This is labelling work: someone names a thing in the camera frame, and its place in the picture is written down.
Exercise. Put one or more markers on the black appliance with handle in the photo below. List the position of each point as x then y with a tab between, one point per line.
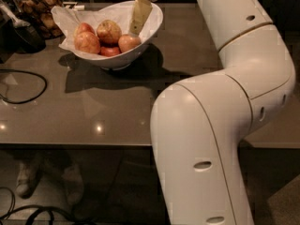
26	37

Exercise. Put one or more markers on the white shoe left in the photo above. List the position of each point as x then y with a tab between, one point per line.
28	177

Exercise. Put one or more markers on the white shoe right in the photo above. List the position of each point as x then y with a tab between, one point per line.
73	184

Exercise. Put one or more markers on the white oval bowl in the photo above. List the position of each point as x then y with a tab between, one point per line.
125	58

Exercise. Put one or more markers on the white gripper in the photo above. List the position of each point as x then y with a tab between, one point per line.
141	13

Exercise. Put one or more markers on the small red apple bottom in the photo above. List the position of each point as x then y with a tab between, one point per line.
109	51

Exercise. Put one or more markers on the yellowish russet apple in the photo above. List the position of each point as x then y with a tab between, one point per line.
109	32

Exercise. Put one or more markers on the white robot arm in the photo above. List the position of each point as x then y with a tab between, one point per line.
197	123

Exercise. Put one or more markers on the glass jar of cookies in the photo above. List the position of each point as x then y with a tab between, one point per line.
39	13

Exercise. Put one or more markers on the white paper bowl liner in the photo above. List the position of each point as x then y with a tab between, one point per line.
122	14

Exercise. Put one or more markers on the white shoe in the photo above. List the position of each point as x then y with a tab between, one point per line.
73	184
28	177

